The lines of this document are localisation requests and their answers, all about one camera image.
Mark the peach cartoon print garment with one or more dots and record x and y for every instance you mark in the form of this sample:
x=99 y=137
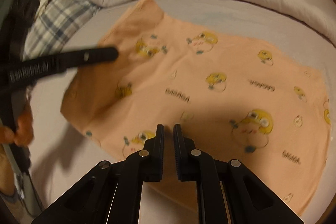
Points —
x=236 y=97

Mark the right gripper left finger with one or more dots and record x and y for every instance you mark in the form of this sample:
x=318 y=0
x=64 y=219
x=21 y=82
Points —
x=110 y=192

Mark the plaid pillow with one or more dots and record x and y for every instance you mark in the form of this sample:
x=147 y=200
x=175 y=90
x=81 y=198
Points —
x=55 y=23

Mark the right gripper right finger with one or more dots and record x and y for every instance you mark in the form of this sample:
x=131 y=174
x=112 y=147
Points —
x=227 y=192

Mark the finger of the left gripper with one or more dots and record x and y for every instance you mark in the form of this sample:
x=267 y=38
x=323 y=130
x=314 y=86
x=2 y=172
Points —
x=34 y=69

